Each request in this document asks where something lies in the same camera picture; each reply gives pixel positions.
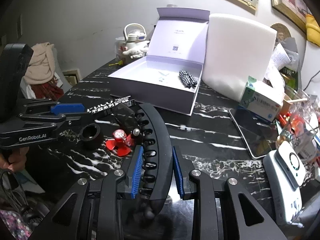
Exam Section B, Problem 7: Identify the black curved hair comb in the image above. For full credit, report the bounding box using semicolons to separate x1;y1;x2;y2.
136;103;173;219

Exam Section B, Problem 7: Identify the black elastic band roll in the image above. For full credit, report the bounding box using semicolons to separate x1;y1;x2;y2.
80;123;103;142

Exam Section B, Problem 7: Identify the long black text box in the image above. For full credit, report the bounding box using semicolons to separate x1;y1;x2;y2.
87;95;136;114

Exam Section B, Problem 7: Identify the red flower hair clip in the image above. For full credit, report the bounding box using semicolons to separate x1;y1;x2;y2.
106;129;135;157

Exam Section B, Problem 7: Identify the beige cloth bundle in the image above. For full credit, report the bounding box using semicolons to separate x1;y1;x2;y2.
23;42;55;85

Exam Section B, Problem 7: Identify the black pearl bow clip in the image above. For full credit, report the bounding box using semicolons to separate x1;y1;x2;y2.
112;103;142;140

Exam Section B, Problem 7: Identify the yellow small stick toy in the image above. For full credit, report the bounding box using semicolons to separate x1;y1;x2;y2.
109;60;124;66

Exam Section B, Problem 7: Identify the tablet with dark screen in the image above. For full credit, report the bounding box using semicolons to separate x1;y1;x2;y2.
228;109;281;160

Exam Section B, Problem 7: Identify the white cinnamoroll kettle toy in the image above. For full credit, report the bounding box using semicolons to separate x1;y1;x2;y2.
115;23;150;65

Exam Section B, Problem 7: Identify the lilac open gift box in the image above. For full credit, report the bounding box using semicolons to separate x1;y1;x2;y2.
108;7;210;115

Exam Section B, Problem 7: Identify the white round device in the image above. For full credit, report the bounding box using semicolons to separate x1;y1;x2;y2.
263;141;306;226

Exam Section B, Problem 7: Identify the green white medicine box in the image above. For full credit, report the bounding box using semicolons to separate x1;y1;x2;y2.
239;76;284;122

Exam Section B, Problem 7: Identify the red snack packet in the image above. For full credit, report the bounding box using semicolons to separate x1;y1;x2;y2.
278;112;305;136

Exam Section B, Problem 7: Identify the white foam block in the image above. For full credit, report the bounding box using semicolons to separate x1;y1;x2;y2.
202;13;277;102

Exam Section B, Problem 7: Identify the round woven straw mat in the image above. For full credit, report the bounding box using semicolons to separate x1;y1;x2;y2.
270;23;292;42

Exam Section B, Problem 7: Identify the yellow pot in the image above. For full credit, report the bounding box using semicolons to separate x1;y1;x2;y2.
305;14;320;47

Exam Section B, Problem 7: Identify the gold framed picture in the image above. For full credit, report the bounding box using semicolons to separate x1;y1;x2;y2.
272;0;310;34

